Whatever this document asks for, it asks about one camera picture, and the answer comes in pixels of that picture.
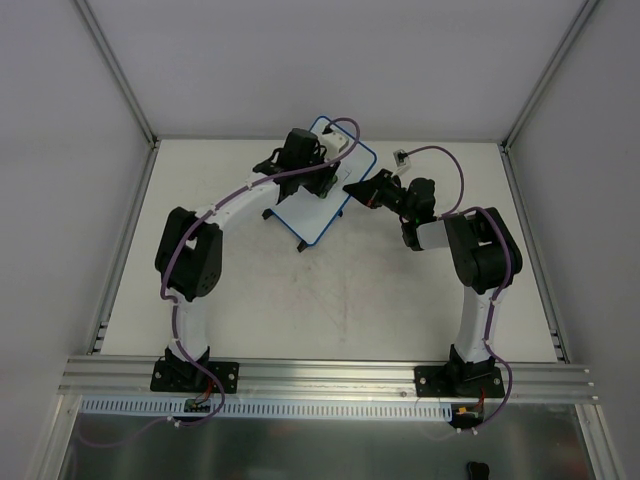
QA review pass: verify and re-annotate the black object bottom edge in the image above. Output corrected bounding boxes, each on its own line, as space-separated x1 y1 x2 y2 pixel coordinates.
466 462 490 480

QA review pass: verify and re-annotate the right aluminium frame post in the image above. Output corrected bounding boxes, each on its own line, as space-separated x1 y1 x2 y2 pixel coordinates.
500 0 601 152

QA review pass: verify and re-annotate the aluminium frame post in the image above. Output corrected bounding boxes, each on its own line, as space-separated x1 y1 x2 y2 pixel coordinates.
71 0 158 147
500 0 601 152

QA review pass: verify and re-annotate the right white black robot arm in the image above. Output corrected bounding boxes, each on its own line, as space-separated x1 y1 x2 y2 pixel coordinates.
343 170 523 398

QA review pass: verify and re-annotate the left aluminium frame post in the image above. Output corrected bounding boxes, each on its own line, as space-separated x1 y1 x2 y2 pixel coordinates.
71 0 158 147

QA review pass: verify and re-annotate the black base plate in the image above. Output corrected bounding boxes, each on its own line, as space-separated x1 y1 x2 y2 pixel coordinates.
150 358 240 394
413 365 506 399

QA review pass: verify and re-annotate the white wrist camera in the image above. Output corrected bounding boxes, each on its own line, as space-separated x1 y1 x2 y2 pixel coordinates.
319 127 349 160
393 149 411 176

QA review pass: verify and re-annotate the black whiteboard foot right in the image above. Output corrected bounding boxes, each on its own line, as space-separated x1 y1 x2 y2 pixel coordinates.
296 240 308 253

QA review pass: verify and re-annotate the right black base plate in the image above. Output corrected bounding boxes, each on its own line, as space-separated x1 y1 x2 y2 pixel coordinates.
413 365 506 399

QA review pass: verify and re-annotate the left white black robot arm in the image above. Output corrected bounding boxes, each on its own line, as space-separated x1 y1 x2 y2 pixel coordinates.
151 127 349 392

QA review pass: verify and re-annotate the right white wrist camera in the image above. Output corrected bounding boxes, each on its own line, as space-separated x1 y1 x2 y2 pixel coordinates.
393 149 411 176

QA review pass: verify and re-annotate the white slotted cable duct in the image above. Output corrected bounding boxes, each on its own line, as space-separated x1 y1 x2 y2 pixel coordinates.
79 396 453 422

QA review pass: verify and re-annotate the aluminium mounting rail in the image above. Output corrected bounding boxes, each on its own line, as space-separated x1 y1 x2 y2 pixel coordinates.
57 355 600 404

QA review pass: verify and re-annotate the blue framed whiteboard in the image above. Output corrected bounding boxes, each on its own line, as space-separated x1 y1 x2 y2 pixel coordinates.
270 116 377 248

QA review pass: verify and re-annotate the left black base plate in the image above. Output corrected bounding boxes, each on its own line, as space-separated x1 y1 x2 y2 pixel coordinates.
150 358 240 394

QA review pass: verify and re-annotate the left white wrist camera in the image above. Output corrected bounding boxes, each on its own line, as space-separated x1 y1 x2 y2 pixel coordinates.
319 127 349 160

